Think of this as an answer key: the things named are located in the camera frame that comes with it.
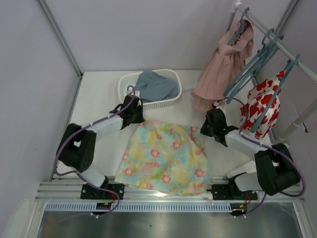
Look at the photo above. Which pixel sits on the white slotted cable duct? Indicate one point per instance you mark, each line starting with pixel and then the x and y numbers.
pixel 139 207

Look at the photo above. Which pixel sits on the aluminium mounting rail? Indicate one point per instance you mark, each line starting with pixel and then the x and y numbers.
pixel 70 189

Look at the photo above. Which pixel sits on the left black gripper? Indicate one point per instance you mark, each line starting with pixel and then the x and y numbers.
pixel 136 116

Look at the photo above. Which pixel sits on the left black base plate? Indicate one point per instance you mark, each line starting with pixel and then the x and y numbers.
pixel 90 193

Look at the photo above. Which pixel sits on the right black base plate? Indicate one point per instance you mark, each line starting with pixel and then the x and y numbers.
pixel 231 192

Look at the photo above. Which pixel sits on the white plastic basket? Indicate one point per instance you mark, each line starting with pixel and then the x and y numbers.
pixel 131 79

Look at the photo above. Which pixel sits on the metal clothes rail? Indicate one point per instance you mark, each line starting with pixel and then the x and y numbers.
pixel 280 44

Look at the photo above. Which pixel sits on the pastel floral skirt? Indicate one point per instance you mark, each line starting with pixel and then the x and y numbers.
pixel 166 157

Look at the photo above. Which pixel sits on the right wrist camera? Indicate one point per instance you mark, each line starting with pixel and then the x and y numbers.
pixel 218 106

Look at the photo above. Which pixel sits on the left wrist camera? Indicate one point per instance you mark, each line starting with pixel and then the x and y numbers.
pixel 136 94

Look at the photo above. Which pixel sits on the pink ruffled skirt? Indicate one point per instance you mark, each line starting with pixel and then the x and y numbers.
pixel 221 68

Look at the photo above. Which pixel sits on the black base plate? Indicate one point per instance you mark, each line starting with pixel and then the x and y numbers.
pixel 231 192
pixel 90 193

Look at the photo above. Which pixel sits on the blue grey cloth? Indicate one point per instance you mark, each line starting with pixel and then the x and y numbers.
pixel 154 87

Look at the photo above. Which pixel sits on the red poppy skirt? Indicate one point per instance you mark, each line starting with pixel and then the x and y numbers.
pixel 257 100

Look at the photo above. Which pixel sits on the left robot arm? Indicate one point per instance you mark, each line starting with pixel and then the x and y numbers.
pixel 77 147

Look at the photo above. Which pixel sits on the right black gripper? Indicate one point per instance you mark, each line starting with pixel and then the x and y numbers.
pixel 206 128

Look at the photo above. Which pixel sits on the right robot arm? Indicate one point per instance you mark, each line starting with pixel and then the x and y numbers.
pixel 271 168

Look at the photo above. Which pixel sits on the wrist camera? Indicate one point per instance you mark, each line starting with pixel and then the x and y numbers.
pixel 218 106
pixel 136 94

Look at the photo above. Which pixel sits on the teal empty hanger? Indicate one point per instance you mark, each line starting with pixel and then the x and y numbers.
pixel 253 66

